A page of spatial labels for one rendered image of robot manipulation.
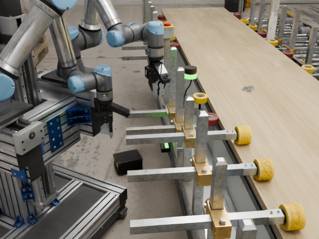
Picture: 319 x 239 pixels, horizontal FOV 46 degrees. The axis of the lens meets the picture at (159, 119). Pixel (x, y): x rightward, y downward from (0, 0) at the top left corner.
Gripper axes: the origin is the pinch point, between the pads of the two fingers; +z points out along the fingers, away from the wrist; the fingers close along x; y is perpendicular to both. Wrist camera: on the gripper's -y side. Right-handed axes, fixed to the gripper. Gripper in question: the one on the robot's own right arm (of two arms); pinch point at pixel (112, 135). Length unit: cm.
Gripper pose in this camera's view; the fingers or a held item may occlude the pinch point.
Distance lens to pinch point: 181.8
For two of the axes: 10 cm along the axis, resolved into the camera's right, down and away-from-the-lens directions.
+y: -9.9, 0.5, -0.9
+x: 1.0, 4.6, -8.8
